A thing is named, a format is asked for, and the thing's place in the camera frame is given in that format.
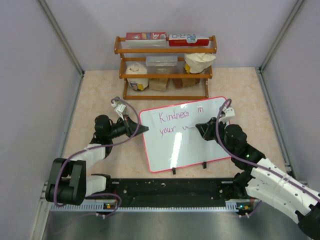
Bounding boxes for red white zero box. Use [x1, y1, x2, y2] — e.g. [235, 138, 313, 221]
[168, 33, 210, 47]

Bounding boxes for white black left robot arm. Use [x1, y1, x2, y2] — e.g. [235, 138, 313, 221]
[45, 115, 149, 206]

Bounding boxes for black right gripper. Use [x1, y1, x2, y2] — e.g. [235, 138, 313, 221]
[196, 116, 235, 156]

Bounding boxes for clear plastic box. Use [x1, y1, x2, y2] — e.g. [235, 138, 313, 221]
[145, 55, 178, 67]

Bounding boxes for wooden two-tier shelf rack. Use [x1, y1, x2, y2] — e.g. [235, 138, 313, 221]
[114, 35, 217, 101]

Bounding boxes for pink framed whiteboard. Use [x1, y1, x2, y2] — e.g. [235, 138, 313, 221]
[139, 96, 229, 173]

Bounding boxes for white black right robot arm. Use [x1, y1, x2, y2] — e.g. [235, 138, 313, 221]
[195, 117, 320, 240]

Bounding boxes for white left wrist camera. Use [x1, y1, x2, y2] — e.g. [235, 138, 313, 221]
[111, 101, 127, 120]

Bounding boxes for cream cloth bag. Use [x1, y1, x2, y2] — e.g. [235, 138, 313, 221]
[184, 53, 216, 74]

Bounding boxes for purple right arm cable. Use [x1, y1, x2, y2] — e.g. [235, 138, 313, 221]
[215, 98, 320, 218]

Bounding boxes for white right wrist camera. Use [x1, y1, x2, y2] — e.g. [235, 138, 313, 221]
[218, 107, 236, 124]

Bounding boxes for grey cable duct rail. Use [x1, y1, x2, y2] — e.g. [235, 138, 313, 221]
[50, 200, 255, 213]

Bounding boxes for red white carton box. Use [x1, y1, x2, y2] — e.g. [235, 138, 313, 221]
[125, 32, 167, 47]

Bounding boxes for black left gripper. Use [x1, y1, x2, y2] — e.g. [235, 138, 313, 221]
[107, 114, 148, 140]

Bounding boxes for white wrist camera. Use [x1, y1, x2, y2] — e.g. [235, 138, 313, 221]
[218, 107, 236, 124]
[111, 101, 127, 120]

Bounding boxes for tan sponge block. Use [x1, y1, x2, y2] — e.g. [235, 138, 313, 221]
[149, 78, 169, 92]

